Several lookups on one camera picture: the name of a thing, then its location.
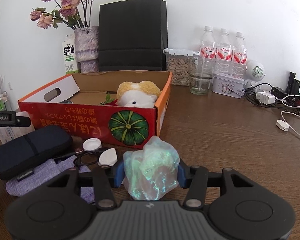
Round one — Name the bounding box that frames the clear cotton swab box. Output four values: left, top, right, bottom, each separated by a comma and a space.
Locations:
0, 112, 34, 144

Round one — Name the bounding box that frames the white charger plug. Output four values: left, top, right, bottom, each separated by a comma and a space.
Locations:
98, 148, 117, 166

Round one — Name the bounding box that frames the iridescent plastic bag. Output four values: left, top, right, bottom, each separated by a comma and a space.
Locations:
123, 136, 180, 201

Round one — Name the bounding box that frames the navy blue zip pouch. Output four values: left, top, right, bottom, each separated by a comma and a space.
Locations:
0, 125, 74, 180

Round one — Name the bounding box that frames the black usb cable bundle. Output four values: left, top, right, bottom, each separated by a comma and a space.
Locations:
53, 147, 111, 168

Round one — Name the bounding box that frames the purple knitted cloth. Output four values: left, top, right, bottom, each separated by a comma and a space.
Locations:
5, 154, 96, 204

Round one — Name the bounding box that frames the yellow white plush toy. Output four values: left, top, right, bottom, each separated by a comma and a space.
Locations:
116, 81, 161, 108

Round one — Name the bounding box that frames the red fabric flower clip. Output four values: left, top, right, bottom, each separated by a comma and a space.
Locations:
99, 93, 117, 106

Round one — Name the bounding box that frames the red cardboard pumpkin box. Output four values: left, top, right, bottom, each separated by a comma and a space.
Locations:
18, 70, 172, 149

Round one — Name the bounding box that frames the white green milk carton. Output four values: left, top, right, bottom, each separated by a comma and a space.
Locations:
62, 33, 79, 74

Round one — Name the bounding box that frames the purple textured vase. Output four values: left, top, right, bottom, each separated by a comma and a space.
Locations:
75, 26, 98, 73

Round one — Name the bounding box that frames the empty glass cup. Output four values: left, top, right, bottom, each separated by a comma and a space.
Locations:
188, 55, 215, 95

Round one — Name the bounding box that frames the white round charger puck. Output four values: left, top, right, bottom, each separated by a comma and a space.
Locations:
276, 120, 289, 132

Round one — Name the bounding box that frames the clear seed storage container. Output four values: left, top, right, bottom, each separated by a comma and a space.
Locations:
163, 48, 199, 86

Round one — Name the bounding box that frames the white power adapter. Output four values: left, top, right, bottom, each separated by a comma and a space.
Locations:
256, 92, 276, 105

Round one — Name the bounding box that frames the dried pink rose bouquet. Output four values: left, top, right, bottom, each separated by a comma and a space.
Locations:
30, 0, 94, 30

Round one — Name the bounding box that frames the white round robot speaker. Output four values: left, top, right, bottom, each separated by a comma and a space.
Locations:
244, 60, 266, 89

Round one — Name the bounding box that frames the water bottle left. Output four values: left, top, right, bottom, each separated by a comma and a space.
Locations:
200, 26, 216, 76

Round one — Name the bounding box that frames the water bottle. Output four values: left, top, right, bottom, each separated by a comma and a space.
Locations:
200, 26, 216, 76
231, 32, 247, 76
216, 28, 232, 74

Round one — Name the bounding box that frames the water bottle middle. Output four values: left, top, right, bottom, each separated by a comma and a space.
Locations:
216, 28, 232, 74

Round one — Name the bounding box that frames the water bottle right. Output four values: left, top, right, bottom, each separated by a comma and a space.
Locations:
231, 32, 247, 76

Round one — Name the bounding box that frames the black paper shopping bag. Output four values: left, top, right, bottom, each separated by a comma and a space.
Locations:
98, 0, 168, 72

